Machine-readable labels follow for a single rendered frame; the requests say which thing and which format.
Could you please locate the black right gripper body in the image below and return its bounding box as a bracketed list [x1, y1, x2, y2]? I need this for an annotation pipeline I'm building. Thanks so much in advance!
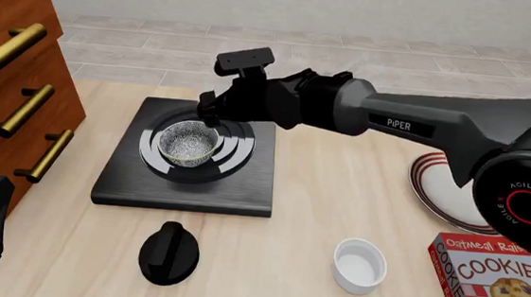
[213, 73, 274, 126]

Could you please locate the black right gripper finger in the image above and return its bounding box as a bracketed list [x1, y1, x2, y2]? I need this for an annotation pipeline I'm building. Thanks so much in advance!
[200, 108, 226, 130]
[196, 89, 220, 114]

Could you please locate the black white patterned bowl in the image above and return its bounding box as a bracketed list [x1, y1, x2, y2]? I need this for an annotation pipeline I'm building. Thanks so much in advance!
[155, 117, 221, 172]

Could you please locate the small black plate on stalk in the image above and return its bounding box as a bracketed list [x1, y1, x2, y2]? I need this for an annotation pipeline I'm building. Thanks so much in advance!
[213, 43, 276, 83]

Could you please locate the flat black stove plate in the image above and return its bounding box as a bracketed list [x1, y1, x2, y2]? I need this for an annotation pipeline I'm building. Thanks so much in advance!
[89, 92, 282, 220]

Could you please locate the round black stove knob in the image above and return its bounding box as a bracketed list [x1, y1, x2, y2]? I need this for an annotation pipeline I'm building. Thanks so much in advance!
[135, 218, 204, 289]

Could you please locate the white plate with red rings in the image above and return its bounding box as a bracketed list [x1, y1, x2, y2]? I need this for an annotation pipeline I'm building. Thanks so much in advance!
[402, 148, 509, 237]

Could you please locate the low wooden drawer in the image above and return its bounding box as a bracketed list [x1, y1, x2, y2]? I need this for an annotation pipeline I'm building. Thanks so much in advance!
[0, 79, 90, 222]

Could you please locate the middle wooden drawer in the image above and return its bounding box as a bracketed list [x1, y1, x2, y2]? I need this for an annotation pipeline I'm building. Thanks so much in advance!
[0, 31, 87, 191]

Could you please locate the tall wooden drawer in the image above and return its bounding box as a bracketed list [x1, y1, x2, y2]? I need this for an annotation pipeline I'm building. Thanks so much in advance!
[0, 0, 67, 120]

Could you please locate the small white ramekin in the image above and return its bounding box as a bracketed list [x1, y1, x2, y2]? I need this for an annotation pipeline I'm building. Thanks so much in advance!
[328, 236, 391, 297]

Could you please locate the short brass drawer handle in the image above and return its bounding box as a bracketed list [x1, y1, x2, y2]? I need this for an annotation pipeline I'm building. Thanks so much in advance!
[12, 124, 76, 187]

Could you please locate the medium brass drawer handle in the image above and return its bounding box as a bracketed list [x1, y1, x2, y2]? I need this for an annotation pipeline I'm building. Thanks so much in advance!
[0, 79, 57, 143]

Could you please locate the long brass drawer handle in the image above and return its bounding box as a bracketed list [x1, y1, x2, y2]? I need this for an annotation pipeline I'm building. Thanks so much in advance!
[0, 20, 49, 80]

